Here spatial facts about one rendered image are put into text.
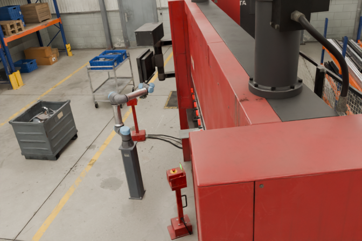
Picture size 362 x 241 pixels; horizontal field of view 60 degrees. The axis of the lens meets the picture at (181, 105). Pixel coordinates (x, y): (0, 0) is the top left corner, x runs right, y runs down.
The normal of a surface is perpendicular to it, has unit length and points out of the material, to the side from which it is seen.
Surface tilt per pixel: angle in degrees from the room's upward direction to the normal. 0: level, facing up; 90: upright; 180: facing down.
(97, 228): 0
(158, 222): 0
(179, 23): 90
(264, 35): 90
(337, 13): 90
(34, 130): 90
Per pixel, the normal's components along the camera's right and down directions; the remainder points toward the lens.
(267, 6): -0.71, 0.36
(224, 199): 0.06, 0.44
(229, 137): -0.08, -0.90
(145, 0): -0.19, 0.44
